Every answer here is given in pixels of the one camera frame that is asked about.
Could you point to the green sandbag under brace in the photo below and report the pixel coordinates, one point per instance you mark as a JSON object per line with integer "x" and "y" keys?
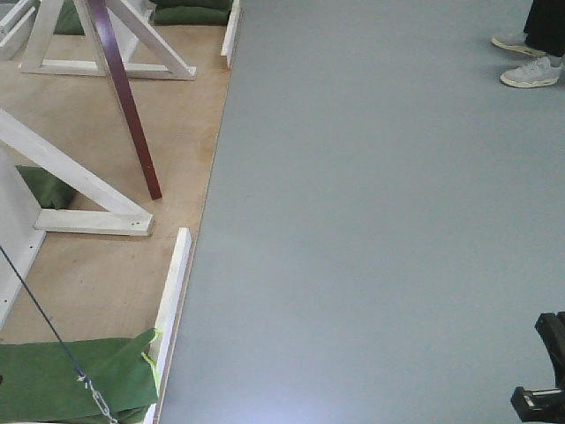
{"x": 50, "y": 191}

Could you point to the green sandbag top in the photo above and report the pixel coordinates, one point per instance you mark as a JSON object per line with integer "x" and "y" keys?
{"x": 40, "y": 384}

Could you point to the white sneaker front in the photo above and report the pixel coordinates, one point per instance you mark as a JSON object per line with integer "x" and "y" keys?
{"x": 539, "y": 72}

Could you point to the far white edge strip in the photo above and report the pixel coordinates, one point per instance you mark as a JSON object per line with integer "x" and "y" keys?
{"x": 230, "y": 37}

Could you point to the far green sandbags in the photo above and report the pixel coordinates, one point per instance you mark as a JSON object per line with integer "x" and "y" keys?
{"x": 191, "y": 12}

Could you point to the brown wooden door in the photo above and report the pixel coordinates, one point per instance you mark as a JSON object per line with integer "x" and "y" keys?
{"x": 128, "y": 101}

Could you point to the plywood base platform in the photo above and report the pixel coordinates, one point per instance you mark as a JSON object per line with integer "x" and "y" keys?
{"x": 85, "y": 286}

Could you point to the white wall panel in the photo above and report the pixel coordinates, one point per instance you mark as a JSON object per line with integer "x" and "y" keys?
{"x": 19, "y": 212}

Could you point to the far white brace frame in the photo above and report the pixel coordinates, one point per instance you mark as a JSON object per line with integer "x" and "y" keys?
{"x": 125, "y": 19}

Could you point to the white wooden edge strip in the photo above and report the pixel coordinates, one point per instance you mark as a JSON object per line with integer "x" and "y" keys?
{"x": 170, "y": 308}

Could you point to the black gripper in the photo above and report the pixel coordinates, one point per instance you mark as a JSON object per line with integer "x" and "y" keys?
{"x": 546, "y": 405}

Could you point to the white sneaker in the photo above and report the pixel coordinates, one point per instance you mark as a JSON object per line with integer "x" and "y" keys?
{"x": 515, "y": 42}
{"x": 539, "y": 72}

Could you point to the white sneaker rear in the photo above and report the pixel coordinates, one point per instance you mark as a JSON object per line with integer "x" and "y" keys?
{"x": 515, "y": 42}

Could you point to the black trouser leg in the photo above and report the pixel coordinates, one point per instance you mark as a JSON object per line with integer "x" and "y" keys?
{"x": 544, "y": 27}

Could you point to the white wooden brace frame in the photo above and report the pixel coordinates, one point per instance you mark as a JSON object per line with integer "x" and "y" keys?
{"x": 119, "y": 215}

